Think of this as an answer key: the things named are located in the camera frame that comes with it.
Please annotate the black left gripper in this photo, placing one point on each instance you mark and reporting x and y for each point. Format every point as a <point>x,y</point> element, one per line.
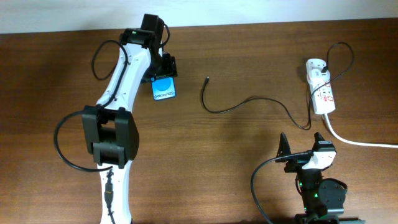
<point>169,69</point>

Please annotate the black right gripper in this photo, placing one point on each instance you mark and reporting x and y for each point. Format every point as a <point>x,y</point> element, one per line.
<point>296,163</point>

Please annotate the blue Galaxy smartphone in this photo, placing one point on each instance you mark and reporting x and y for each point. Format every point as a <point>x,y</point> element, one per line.
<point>163,89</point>

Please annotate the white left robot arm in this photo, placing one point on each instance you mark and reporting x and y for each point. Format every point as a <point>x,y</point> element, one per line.
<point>110,131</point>

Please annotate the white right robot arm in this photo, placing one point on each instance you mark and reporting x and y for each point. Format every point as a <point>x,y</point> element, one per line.
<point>322,198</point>

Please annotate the white charger adapter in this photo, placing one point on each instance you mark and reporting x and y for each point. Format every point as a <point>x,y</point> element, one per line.
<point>315,77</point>

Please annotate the white power strip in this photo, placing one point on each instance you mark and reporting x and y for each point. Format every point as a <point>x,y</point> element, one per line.
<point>322,96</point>

